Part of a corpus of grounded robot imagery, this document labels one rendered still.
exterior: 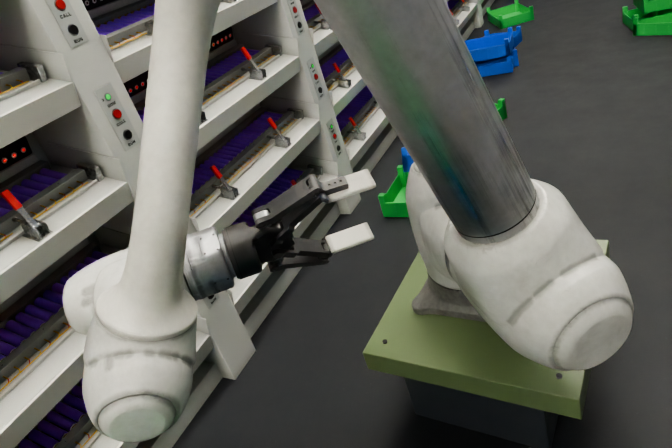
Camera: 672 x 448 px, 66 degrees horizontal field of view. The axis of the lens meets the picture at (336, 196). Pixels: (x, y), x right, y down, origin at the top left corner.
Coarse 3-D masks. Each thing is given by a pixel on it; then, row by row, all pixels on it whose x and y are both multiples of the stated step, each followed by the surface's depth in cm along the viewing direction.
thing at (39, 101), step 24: (0, 48) 93; (24, 48) 90; (0, 72) 89; (24, 72) 89; (48, 72) 91; (0, 96) 84; (24, 96) 85; (48, 96) 86; (72, 96) 90; (0, 120) 79; (24, 120) 83; (48, 120) 87; (0, 144) 80
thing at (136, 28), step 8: (152, 16) 112; (136, 24) 108; (144, 24) 109; (112, 32) 104; (120, 32) 104; (128, 32) 106; (136, 32) 107; (112, 40) 102; (120, 40) 104; (128, 40) 104; (112, 48) 100
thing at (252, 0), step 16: (128, 0) 121; (240, 0) 129; (256, 0) 134; (272, 0) 141; (96, 16) 114; (224, 16) 124; (240, 16) 130; (128, 48) 103; (144, 48) 103; (128, 64) 100; (144, 64) 104; (128, 80) 101
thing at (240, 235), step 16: (240, 224) 71; (272, 224) 71; (224, 240) 69; (240, 240) 69; (256, 240) 70; (288, 240) 73; (240, 256) 69; (256, 256) 69; (272, 256) 75; (240, 272) 70; (256, 272) 71
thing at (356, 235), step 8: (360, 224) 82; (344, 232) 81; (352, 232) 81; (360, 232) 81; (368, 232) 81; (328, 240) 80; (336, 240) 80; (344, 240) 80; (352, 240) 80; (360, 240) 80; (368, 240) 81; (336, 248) 79; (344, 248) 80
